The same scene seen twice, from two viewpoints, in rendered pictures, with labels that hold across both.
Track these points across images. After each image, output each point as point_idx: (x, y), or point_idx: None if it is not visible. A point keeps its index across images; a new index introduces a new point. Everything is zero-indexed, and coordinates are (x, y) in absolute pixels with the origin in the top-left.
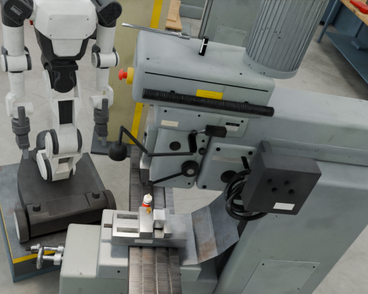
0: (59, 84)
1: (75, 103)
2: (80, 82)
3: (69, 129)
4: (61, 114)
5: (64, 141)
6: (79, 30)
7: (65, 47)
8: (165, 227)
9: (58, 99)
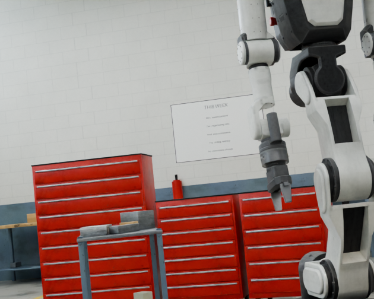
0: (323, 76)
1: (351, 102)
2: (352, 79)
3: (350, 143)
4: (332, 129)
5: (346, 164)
6: None
7: (322, 9)
8: None
9: (324, 97)
